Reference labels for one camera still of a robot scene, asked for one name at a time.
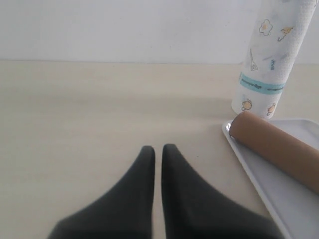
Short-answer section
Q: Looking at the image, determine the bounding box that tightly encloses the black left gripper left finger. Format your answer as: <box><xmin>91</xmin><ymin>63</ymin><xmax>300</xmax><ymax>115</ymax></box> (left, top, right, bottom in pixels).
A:
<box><xmin>48</xmin><ymin>146</ymin><xmax>155</xmax><ymax>239</ymax></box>

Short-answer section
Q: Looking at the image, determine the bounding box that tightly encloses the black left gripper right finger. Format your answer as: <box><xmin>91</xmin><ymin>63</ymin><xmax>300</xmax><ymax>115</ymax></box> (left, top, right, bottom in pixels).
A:
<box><xmin>161</xmin><ymin>144</ymin><xmax>282</xmax><ymax>239</ymax></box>

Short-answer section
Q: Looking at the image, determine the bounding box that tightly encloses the brown cardboard tube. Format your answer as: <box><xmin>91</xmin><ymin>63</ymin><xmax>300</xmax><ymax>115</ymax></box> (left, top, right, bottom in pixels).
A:
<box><xmin>229</xmin><ymin>111</ymin><xmax>319</xmax><ymax>194</ymax></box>

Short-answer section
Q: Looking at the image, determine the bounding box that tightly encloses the white printed paper towel roll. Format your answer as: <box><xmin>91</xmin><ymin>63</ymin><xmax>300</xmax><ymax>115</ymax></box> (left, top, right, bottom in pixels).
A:
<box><xmin>231</xmin><ymin>0</ymin><xmax>319</xmax><ymax>119</ymax></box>

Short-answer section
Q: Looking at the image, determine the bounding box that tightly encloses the white rectangular tray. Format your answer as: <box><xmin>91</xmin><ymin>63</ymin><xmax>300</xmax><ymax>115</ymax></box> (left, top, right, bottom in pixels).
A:
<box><xmin>222</xmin><ymin>120</ymin><xmax>319</xmax><ymax>239</ymax></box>

